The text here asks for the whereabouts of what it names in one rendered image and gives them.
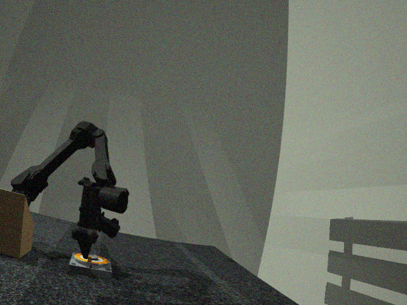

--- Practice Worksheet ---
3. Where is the white square base plate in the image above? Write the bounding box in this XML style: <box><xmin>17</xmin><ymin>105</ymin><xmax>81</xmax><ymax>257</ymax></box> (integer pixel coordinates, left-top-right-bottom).
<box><xmin>69</xmin><ymin>252</ymin><xmax>112</xmax><ymax>279</ymax></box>

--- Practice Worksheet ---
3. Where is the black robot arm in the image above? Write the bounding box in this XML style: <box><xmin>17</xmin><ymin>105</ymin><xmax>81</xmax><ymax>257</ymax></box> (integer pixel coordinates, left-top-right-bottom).
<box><xmin>11</xmin><ymin>121</ymin><xmax>129</xmax><ymax>238</ymax></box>

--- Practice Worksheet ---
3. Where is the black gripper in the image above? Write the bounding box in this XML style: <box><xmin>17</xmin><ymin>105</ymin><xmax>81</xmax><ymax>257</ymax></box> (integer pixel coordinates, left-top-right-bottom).
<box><xmin>71</xmin><ymin>203</ymin><xmax>101</xmax><ymax>259</ymax></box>

